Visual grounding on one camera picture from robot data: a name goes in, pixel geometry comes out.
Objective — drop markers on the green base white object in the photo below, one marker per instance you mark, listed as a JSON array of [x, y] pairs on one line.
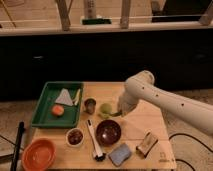
[[90, 17]]

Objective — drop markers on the grey triangular cloth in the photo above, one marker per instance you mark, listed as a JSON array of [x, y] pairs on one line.
[[64, 98]]

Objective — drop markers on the white bowl with dark food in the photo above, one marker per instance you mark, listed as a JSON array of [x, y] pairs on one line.
[[74, 137]]

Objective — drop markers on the light green plastic cup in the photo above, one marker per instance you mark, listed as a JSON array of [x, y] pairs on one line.
[[105, 110]]

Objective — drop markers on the dark red bowl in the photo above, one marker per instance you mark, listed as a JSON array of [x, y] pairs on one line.
[[108, 132]]

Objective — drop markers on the blue sponge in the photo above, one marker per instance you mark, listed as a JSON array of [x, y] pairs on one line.
[[120, 154]]

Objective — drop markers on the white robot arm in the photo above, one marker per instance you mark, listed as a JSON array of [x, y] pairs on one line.
[[141, 87]]

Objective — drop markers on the green plastic tray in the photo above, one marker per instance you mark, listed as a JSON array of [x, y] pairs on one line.
[[43, 116]]

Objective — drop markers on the brown wooden block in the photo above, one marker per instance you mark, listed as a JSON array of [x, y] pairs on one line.
[[146, 145]]

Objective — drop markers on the metal cup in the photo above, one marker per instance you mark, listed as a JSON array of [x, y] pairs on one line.
[[90, 105]]

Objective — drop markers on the orange plastic bowl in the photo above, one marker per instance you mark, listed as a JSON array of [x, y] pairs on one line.
[[39, 155]]

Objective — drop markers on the orange fruit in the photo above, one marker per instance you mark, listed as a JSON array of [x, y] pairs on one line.
[[57, 110]]

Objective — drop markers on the black pole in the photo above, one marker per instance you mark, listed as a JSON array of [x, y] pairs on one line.
[[15, 157]]

